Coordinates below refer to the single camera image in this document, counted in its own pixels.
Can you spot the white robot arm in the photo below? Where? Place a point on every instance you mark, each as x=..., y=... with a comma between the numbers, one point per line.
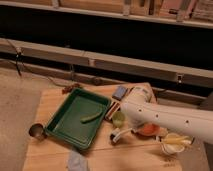
x=139, y=109

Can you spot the wooden board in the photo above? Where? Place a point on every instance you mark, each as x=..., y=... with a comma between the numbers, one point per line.
x=131, y=154

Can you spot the small green cup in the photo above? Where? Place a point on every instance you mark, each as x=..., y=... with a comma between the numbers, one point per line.
x=118, y=119

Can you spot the orange red bowl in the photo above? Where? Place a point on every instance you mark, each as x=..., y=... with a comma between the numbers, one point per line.
x=148, y=129

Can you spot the blue sponge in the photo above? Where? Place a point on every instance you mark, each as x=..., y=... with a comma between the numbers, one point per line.
x=119, y=93

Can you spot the dark red small object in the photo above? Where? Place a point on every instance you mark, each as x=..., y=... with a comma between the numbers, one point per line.
x=68, y=89

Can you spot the grey blue cloth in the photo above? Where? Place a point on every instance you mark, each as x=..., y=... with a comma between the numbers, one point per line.
x=77, y=162

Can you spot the striped brown block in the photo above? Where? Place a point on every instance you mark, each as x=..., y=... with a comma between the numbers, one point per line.
x=113, y=108

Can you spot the green plastic tray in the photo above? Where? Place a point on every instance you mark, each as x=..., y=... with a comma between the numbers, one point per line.
x=65, y=124

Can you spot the green pickle in tray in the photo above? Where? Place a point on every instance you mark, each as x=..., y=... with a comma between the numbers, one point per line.
x=91, y=117

